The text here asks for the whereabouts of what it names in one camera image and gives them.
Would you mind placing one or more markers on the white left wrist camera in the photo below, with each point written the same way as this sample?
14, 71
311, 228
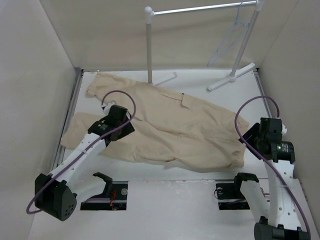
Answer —
106, 107

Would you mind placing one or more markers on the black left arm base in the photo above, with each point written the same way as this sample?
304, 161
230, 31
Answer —
105, 194

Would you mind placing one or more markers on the white clothes rack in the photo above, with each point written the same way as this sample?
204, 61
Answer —
186, 38

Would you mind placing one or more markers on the beige trousers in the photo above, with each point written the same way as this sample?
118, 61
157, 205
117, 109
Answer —
172, 127

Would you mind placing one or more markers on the light blue clothes hanger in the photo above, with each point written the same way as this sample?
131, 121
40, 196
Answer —
233, 36

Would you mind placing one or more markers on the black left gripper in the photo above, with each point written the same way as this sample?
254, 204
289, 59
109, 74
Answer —
127, 130

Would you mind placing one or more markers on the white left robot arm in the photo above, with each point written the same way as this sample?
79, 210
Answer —
59, 192

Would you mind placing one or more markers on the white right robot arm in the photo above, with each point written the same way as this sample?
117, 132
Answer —
276, 218

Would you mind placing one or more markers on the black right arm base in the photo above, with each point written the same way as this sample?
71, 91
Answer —
229, 194

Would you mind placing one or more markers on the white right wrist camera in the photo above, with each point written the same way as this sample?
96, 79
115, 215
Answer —
284, 130

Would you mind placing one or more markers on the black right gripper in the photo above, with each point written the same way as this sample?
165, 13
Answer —
254, 130

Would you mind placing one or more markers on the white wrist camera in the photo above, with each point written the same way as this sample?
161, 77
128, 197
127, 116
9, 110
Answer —
106, 107
284, 130

